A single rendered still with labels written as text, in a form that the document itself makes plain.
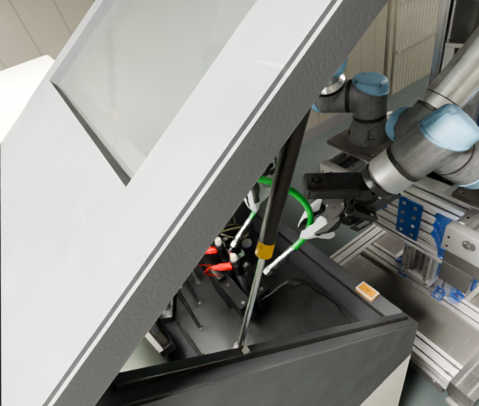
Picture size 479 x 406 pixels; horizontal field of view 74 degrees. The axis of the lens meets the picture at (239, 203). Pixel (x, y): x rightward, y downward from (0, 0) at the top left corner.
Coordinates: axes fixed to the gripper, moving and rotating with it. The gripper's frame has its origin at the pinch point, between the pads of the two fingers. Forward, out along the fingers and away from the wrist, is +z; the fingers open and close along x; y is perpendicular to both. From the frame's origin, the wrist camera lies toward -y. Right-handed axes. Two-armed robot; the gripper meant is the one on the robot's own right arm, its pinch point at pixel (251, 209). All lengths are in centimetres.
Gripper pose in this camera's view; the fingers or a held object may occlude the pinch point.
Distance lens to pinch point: 75.5
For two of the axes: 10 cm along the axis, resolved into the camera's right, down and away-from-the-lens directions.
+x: -5.4, -4.3, 7.2
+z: 2.3, 7.5, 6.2
